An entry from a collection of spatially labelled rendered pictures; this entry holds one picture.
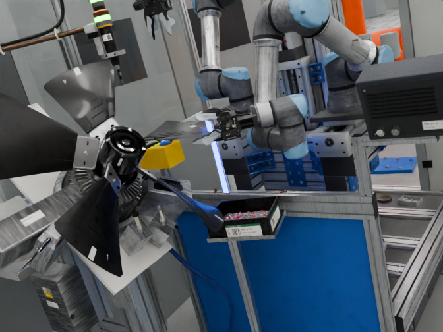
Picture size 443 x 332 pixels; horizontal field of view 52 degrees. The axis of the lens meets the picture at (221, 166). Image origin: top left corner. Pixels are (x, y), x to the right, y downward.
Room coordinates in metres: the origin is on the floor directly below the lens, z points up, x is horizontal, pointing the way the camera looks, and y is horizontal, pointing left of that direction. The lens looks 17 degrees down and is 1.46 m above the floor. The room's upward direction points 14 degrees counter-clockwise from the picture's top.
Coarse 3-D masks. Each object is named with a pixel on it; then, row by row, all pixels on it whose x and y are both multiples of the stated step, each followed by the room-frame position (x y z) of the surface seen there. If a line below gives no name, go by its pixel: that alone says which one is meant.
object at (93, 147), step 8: (80, 136) 1.22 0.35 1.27; (80, 144) 1.22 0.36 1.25; (88, 144) 1.23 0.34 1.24; (96, 144) 1.24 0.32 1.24; (80, 152) 1.22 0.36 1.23; (88, 152) 1.23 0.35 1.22; (96, 152) 1.24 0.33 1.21; (80, 160) 1.22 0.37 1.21; (88, 160) 1.23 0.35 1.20; (96, 160) 1.24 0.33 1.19; (80, 168) 1.22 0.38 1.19; (88, 168) 1.22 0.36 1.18
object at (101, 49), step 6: (90, 24) 1.33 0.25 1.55; (84, 30) 1.33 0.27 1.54; (90, 30) 1.33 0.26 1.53; (96, 30) 1.34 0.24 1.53; (90, 36) 1.32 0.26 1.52; (96, 36) 1.32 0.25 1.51; (96, 42) 1.33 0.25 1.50; (102, 42) 1.34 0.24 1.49; (96, 48) 1.33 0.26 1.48; (102, 48) 1.33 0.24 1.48; (102, 54) 1.33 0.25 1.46; (108, 54) 1.31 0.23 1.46; (114, 54) 1.31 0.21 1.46; (120, 54) 1.32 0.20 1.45
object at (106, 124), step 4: (108, 120) 1.34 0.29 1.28; (112, 120) 1.34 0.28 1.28; (100, 124) 1.34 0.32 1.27; (104, 124) 1.34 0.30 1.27; (108, 124) 1.33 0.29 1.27; (116, 124) 1.32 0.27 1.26; (96, 128) 1.34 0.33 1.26; (100, 128) 1.33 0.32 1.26; (104, 128) 1.33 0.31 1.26; (108, 128) 1.33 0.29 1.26; (92, 132) 1.34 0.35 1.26; (96, 132) 1.33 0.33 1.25; (100, 132) 1.33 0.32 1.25; (92, 136) 1.33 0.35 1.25; (100, 136) 1.32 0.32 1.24; (100, 140) 1.31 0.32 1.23; (100, 144) 1.31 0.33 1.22
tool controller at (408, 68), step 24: (384, 72) 1.20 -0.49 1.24; (408, 72) 1.15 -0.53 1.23; (432, 72) 1.10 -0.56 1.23; (360, 96) 1.22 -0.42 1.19; (384, 96) 1.18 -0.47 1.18; (408, 96) 1.15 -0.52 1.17; (432, 96) 1.11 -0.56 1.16; (384, 120) 1.21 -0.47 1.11; (408, 120) 1.17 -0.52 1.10; (432, 120) 1.13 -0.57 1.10
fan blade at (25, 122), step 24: (0, 96) 1.18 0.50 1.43; (0, 120) 1.15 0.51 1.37; (24, 120) 1.18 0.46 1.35; (48, 120) 1.20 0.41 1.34; (0, 144) 1.13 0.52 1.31; (24, 144) 1.15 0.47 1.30; (48, 144) 1.18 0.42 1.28; (72, 144) 1.21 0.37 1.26; (0, 168) 1.11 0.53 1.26; (24, 168) 1.14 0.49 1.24; (48, 168) 1.17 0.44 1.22; (72, 168) 1.20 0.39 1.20
